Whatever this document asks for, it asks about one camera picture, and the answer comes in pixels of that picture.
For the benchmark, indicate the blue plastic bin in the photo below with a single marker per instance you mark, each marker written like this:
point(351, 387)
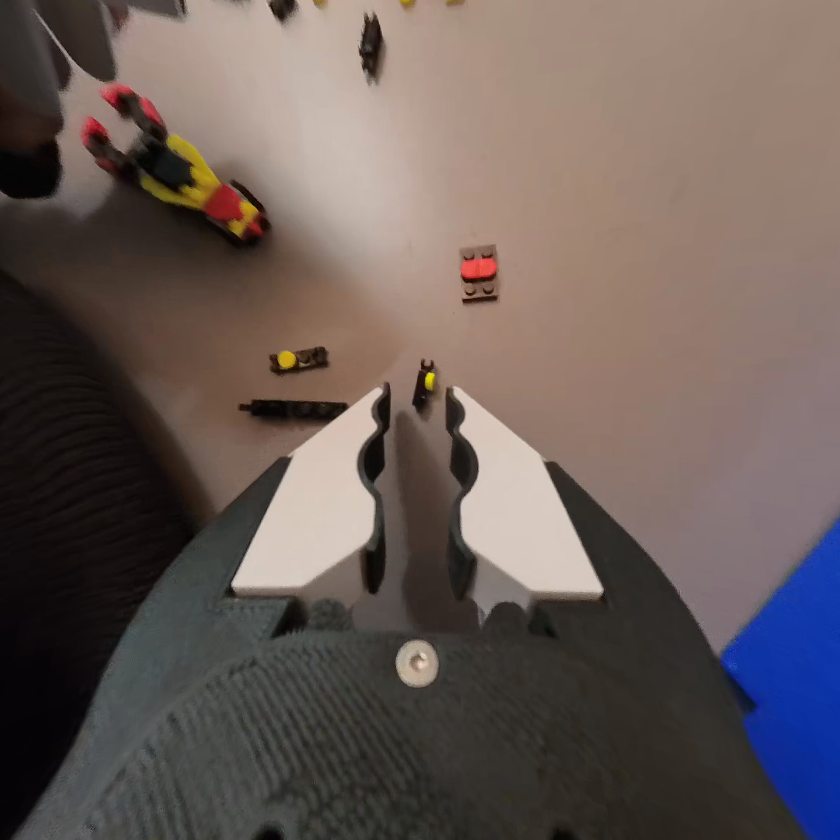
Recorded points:
point(794, 689)

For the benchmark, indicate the small black clip yellow stud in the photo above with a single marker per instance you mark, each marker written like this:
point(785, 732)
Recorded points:
point(426, 382)

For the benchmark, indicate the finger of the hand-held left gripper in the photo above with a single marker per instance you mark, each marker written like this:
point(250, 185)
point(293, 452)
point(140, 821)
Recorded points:
point(26, 59)
point(82, 33)

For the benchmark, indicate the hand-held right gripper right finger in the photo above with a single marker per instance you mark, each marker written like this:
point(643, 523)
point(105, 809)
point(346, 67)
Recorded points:
point(518, 525)

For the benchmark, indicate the black lego plate red tiles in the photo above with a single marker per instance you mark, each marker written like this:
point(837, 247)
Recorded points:
point(479, 269)

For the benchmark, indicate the black lego bracket piece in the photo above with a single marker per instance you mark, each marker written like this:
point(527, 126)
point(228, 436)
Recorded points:
point(371, 46)

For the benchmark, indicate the yellow red black lego model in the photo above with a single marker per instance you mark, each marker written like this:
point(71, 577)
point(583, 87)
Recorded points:
point(177, 174)

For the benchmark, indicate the long black lego plate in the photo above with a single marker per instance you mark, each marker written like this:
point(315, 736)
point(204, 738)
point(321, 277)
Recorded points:
point(295, 408)

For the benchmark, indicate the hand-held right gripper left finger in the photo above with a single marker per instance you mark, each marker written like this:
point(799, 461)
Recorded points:
point(308, 518)

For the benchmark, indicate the black lego plate yellow stud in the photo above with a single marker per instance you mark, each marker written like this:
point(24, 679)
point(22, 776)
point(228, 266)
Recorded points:
point(302, 361)

